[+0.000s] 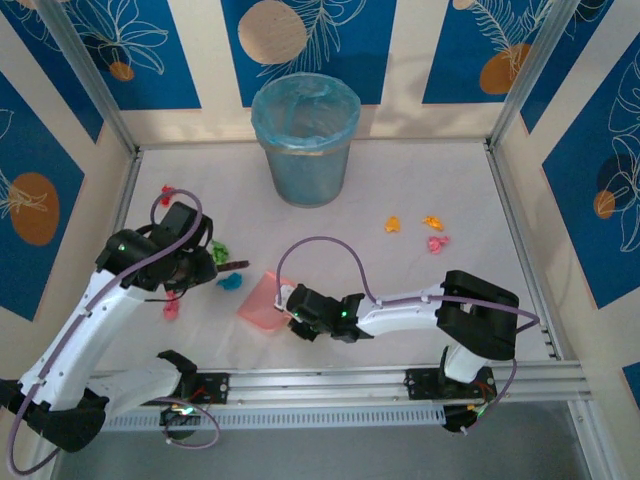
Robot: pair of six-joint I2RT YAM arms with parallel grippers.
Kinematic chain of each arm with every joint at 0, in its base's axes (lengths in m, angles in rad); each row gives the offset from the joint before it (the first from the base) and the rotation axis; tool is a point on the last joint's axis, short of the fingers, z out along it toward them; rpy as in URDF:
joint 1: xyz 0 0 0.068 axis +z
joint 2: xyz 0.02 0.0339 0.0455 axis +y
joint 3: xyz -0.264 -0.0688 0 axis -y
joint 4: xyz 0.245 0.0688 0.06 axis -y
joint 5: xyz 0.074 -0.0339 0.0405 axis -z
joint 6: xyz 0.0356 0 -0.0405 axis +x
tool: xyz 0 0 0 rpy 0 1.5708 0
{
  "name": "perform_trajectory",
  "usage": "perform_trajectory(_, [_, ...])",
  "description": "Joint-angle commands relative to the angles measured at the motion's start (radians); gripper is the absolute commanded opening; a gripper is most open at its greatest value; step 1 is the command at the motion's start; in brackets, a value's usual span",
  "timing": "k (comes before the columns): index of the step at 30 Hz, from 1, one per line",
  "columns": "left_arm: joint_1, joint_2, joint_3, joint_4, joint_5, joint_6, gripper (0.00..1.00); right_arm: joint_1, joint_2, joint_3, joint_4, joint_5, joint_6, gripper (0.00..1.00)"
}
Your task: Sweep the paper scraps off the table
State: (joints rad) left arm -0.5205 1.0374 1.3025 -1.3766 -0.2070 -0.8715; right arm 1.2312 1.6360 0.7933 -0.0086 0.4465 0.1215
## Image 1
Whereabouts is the pink plastic dustpan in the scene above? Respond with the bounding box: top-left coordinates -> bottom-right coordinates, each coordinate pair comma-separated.
236,269 -> 292,337

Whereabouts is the grey mesh waste bin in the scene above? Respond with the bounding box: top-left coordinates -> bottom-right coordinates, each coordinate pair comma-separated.
250,72 -> 362,207

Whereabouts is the left controller board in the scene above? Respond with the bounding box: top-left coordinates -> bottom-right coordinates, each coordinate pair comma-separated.
158,403 -> 202,442

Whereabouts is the controller board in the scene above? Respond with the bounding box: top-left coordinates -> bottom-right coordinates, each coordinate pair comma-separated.
442,402 -> 494,436
158,403 -> 202,442

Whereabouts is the blue plastic bin liner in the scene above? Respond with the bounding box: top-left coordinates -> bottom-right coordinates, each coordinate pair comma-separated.
250,72 -> 362,156

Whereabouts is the right controller board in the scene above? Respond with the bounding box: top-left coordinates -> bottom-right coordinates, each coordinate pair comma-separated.
442,402 -> 494,436

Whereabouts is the thin black left gripper wire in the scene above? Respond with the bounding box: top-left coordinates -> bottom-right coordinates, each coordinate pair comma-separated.
143,287 -> 187,304

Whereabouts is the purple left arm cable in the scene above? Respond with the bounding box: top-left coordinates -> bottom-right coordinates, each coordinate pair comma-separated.
7,188 -> 222,476

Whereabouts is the aluminium mounting rail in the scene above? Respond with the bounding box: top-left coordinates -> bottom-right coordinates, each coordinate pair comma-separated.
43,360 -> 597,415

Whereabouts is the grey slotted cable duct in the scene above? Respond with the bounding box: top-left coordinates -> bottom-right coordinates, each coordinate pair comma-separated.
63,403 -> 447,434

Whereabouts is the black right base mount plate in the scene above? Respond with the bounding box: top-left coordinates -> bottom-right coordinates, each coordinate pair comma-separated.
405,367 -> 497,402

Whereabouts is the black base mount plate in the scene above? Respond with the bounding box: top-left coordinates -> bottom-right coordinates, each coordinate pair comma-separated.
138,370 -> 231,407
405,367 -> 497,402

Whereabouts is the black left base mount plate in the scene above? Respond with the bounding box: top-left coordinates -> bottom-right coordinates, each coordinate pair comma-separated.
138,370 -> 231,407

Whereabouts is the aluminium frame post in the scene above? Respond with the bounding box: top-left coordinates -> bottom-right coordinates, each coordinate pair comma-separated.
487,0 -> 594,154
34,0 -> 141,159

